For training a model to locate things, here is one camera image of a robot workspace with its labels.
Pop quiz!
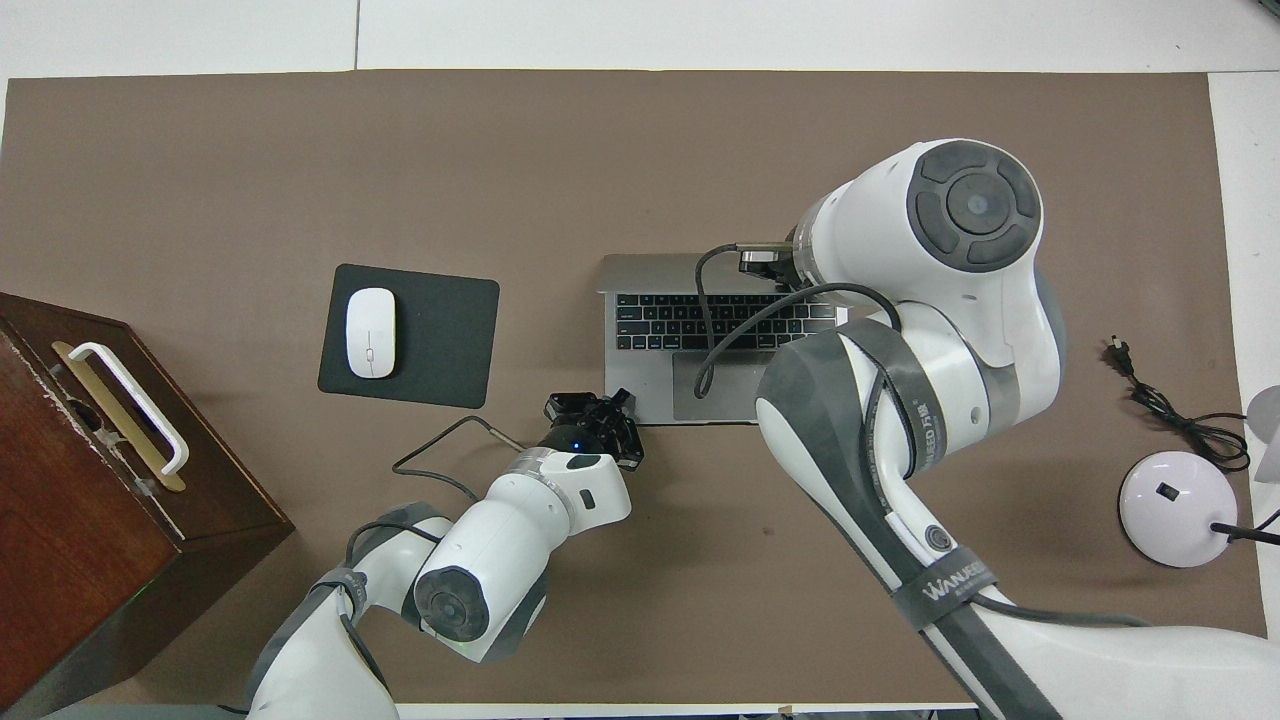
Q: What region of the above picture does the brass handle plate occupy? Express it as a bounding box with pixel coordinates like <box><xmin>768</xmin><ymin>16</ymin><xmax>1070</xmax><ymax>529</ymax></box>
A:
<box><xmin>52</xmin><ymin>340</ymin><xmax>188</xmax><ymax>493</ymax></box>

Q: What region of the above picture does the dark wooden box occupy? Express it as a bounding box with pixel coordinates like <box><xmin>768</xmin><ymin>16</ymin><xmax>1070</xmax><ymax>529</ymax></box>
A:
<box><xmin>0</xmin><ymin>292</ymin><xmax>296</xmax><ymax>719</ymax></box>

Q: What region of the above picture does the black lamp power cable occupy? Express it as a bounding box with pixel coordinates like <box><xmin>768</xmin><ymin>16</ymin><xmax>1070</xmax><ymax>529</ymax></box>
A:
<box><xmin>1108</xmin><ymin>336</ymin><xmax>1253</xmax><ymax>473</ymax></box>

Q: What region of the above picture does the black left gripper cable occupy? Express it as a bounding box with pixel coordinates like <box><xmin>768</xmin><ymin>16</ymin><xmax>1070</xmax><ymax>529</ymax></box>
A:
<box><xmin>392</xmin><ymin>415</ymin><xmax>526</xmax><ymax>501</ymax></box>

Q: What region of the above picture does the white computer mouse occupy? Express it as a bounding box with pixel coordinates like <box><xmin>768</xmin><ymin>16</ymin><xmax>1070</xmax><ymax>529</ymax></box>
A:
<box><xmin>345</xmin><ymin>287</ymin><xmax>398</xmax><ymax>380</ymax></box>

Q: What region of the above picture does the brown table mat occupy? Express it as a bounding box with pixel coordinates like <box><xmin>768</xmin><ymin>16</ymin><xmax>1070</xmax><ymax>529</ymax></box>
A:
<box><xmin>0</xmin><ymin>70</ymin><xmax>1273</xmax><ymax>706</ymax></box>

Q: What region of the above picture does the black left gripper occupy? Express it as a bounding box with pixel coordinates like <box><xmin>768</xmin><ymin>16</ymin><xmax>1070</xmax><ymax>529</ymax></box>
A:
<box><xmin>542</xmin><ymin>388</ymin><xmax>646</xmax><ymax>471</ymax></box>

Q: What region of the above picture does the grey aluminium laptop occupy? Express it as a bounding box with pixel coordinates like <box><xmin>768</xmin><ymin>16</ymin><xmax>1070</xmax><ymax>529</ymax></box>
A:
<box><xmin>597</xmin><ymin>253</ymin><xmax>851</xmax><ymax>425</ymax></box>

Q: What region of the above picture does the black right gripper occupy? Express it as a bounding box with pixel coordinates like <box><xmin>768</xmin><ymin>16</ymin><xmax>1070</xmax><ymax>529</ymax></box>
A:
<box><xmin>742</xmin><ymin>250</ymin><xmax>806</xmax><ymax>293</ymax></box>

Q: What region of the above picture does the white box handle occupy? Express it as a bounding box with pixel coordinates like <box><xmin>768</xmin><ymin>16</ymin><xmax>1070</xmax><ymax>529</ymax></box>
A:
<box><xmin>68</xmin><ymin>342</ymin><xmax>190</xmax><ymax>479</ymax></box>

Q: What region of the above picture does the black mouse pad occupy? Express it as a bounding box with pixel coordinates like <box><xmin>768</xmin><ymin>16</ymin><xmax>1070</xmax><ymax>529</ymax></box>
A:
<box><xmin>317</xmin><ymin>263</ymin><xmax>501</xmax><ymax>410</ymax></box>

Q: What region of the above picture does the white round lamp base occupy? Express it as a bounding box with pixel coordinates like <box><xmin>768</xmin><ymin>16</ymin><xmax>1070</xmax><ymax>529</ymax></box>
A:
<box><xmin>1118</xmin><ymin>385</ymin><xmax>1280</xmax><ymax>569</ymax></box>

